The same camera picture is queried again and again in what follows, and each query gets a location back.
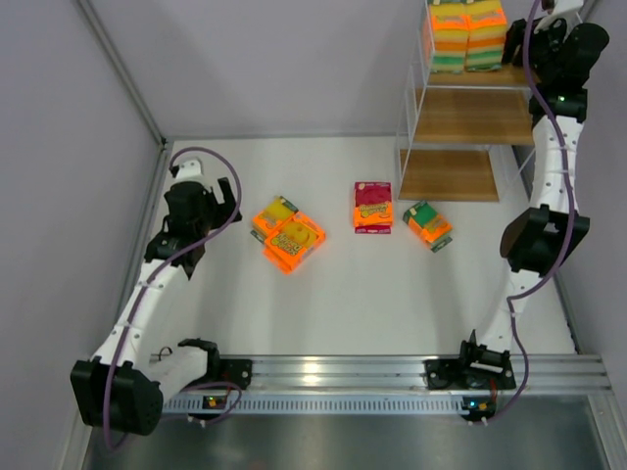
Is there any yellow sponge pack green box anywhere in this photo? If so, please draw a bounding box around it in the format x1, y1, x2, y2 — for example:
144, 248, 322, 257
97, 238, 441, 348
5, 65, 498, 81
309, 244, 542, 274
422, 1, 469, 73

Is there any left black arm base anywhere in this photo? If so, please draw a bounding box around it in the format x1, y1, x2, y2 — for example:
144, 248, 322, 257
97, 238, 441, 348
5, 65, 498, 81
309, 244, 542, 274
218, 358, 253, 391

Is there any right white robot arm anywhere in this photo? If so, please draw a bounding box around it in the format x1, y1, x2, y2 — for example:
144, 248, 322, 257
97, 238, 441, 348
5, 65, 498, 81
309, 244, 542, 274
448, 15, 609, 390

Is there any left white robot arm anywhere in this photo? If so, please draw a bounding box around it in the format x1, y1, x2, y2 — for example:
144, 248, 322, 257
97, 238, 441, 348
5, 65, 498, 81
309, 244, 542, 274
70, 174, 252, 448

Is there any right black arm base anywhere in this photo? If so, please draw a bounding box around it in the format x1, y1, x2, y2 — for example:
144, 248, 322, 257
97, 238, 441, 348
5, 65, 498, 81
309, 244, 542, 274
424, 331, 516, 391

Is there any top wooden shelf board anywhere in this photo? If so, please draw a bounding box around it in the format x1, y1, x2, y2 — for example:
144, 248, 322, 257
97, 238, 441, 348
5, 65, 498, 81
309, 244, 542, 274
427, 65, 528, 89

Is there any wooden shelf board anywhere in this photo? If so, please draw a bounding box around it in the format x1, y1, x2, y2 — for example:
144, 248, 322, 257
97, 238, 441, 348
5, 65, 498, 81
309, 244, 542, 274
427, 65, 528, 89
413, 89, 533, 145
399, 149, 499, 202

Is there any middle wooden shelf board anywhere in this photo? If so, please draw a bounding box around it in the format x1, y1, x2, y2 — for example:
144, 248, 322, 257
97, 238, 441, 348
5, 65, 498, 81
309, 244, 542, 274
413, 89, 533, 145

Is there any bottom wooden shelf board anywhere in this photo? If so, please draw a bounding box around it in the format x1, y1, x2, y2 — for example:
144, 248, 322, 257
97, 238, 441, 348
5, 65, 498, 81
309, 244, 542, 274
399, 149, 499, 202

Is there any Sponge Daddy yellow sponge box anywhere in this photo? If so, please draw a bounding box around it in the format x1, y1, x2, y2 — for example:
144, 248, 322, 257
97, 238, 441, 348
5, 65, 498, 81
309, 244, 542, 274
251, 196, 299, 243

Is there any Scrub Daddy orange box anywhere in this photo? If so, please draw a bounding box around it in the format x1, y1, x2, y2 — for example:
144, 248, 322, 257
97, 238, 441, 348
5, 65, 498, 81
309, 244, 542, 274
263, 212, 326, 275

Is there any pink Scrub Mommy box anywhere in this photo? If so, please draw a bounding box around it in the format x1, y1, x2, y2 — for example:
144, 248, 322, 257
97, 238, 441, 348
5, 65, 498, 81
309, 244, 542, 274
353, 181, 394, 234

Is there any green sponge orange pack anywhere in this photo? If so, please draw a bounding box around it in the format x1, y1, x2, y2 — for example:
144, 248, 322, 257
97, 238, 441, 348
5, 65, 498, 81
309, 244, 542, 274
403, 201, 453, 253

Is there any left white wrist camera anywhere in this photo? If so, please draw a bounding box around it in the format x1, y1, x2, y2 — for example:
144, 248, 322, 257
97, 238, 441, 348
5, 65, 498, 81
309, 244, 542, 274
169, 158, 205, 184

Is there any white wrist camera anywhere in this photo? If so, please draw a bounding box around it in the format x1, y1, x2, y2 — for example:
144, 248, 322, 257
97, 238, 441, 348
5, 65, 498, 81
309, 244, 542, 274
541, 0, 584, 17
169, 158, 205, 184

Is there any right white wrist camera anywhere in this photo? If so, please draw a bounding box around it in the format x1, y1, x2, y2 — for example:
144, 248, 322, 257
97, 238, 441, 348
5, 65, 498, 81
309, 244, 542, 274
541, 0, 584, 17

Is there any white wire shelf frame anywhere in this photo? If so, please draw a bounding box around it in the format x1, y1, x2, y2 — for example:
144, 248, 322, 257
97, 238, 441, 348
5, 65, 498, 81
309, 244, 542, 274
395, 1, 530, 190

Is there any corner aluminium frame post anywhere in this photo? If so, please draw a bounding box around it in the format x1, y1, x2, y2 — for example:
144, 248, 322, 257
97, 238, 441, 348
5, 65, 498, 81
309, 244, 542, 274
73, 0, 167, 148

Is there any aluminium mounting rail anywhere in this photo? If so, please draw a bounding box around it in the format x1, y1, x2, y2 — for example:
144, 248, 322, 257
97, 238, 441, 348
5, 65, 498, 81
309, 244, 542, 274
223, 354, 610, 395

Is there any slotted grey cable duct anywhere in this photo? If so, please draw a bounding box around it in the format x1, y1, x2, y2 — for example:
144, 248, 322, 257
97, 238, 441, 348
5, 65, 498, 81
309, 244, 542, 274
164, 394, 494, 416

